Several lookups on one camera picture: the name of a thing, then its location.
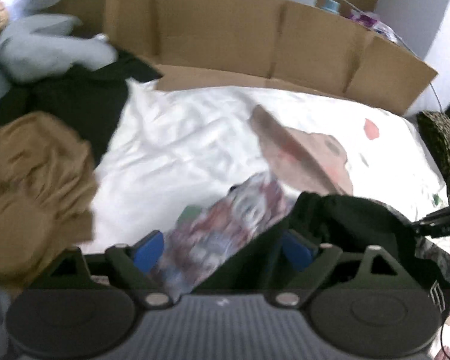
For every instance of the flattened cardboard box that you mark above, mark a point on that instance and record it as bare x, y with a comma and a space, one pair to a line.
277, 44

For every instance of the mustard brown garment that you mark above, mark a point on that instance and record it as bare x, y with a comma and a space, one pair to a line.
47, 185

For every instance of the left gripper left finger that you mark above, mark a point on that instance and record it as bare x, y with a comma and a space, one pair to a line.
127, 267

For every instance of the black garment with patterned lining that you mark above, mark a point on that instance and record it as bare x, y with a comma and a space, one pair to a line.
257, 238

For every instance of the blue cap detergent bottle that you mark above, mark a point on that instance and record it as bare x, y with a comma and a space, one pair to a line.
331, 6

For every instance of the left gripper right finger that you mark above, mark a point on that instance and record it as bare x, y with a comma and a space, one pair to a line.
314, 265

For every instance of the black garment on bed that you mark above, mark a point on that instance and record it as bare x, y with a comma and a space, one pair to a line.
90, 102

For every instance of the light blue garment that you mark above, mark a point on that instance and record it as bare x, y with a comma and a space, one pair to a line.
36, 45

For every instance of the leopard print garment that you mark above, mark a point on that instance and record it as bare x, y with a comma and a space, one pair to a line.
434, 128

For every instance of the white bear print bedsheet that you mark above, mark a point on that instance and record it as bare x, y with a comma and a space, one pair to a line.
180, 148

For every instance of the purple white refill pouch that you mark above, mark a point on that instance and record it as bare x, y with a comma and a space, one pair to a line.
371, 21

